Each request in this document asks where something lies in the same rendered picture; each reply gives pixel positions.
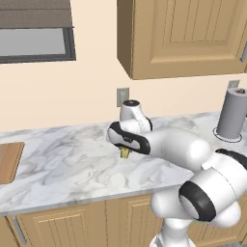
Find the wooden upper cupboard door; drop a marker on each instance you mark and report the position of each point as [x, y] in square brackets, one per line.
[193, 35]

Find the wooden cutting board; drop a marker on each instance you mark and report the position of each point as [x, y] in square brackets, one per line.
[8, 162]

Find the wooden cupboard door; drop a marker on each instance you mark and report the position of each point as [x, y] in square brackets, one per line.
[193, 35]
[64, 226]
[5, 234]
[222, 236]
[131, 222]

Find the wooden lower cupboard door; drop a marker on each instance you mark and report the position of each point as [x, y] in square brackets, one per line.
[5, 234]
[64, 226]
[131, 222]
[222, 236]

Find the white paper towel holder base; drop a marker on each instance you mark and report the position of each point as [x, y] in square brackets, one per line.
[216, 135]

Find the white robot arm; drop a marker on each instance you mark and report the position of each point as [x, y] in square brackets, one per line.
[180, 144]

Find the grey paper towel roll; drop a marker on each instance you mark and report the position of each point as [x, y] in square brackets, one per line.
[232, 112]

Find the yellow sponge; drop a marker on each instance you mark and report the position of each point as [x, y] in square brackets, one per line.
[124, 154]

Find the grey wall outlet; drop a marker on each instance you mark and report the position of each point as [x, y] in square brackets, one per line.
[233, 83]
[123, 95]

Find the brown window blind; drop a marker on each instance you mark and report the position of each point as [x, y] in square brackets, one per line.
[35, 14]

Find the grey framed window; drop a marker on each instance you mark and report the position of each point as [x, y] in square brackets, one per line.
[32, 43]

